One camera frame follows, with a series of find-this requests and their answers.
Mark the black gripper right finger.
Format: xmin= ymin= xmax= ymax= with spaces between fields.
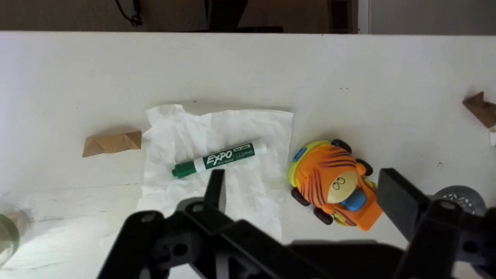
xmin=377 ymin=168 xmax=496 ymax=279

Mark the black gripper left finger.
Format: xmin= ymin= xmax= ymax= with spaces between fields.
xmin=96 ymin=168 xmax=333 ymax=279

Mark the green Expo marker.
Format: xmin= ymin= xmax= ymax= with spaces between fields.
xmin=171 ymin=142 xmax=270 ymax=182

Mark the clear plastic cup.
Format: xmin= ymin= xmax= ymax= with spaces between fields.
xmin=0 ymin=208 xmax=34 ymax=269

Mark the orange toy car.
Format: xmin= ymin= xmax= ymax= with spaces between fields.
xmin=285 ymin=137 xmax=388 ymax=233

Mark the white paper towel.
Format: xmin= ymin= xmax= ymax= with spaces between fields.
xmin=136 ymin=103 xmax=296 ymax=245

